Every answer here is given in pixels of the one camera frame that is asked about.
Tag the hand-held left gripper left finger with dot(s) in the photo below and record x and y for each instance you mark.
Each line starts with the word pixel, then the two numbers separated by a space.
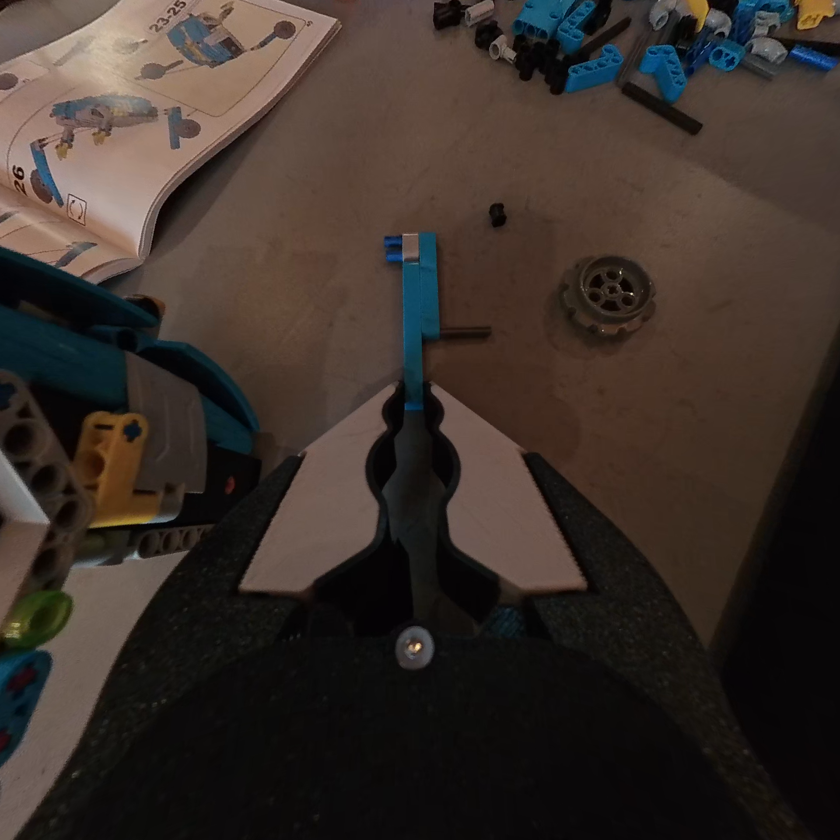
pixel 315 518

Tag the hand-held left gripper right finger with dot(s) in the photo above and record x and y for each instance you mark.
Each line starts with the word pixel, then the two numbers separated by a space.
pixel 505 518

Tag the teal long holed beam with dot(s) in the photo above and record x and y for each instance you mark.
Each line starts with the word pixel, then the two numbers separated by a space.
pixel 413 367

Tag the dark grey axle rod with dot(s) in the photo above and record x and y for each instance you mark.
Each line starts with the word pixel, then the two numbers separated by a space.
pixel 466 332

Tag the grey toothed wheel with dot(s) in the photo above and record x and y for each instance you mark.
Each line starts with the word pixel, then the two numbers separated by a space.
pixel 607 321

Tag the teal short beam with pins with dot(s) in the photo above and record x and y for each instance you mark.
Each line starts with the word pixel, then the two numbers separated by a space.
pixel 429 295

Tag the blue grey toy robot model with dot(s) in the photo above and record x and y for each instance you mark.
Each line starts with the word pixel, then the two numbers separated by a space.
pixel 98 394

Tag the pile of small building pieces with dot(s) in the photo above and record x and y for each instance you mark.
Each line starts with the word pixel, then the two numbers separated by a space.
pixel 656 46

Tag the folded instruction booklet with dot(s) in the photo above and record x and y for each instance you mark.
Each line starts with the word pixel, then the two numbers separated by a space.
pixel 164 98

